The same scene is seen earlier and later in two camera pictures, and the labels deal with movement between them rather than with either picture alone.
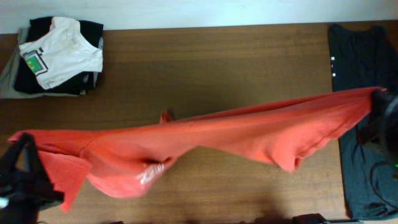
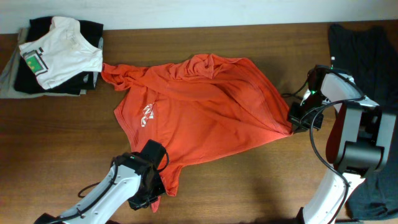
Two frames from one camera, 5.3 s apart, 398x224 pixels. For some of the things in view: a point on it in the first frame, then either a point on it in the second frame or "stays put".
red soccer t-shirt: x=118 y=159 → x=193 y=107
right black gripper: x=381 y=120 → x=296 y=120
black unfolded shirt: x=364 y=56 stays put
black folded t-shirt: x=25 y=80 stays put
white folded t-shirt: x=62 y=56 stays put
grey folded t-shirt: x=8 y=74 stays put
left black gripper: x=31 y=183 → x=138 y=202
